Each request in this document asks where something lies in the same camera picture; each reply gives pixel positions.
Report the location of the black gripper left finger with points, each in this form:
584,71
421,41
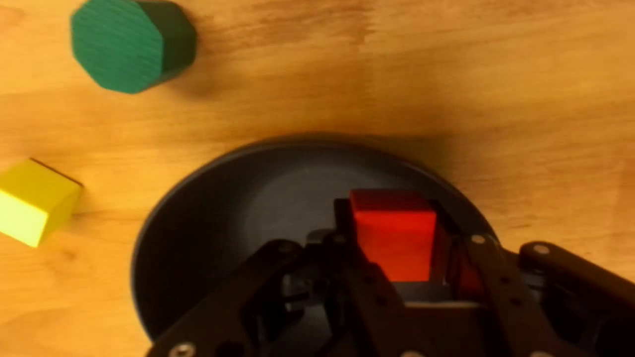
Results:
265,299

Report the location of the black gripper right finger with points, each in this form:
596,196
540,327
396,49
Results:
542,305

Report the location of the red cube block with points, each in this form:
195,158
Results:
394,235

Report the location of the yellow cube block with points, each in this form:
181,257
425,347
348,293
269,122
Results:
32,202

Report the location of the green octagonal block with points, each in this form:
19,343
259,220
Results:
126,43

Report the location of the black bowl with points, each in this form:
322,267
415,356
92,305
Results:
219,226

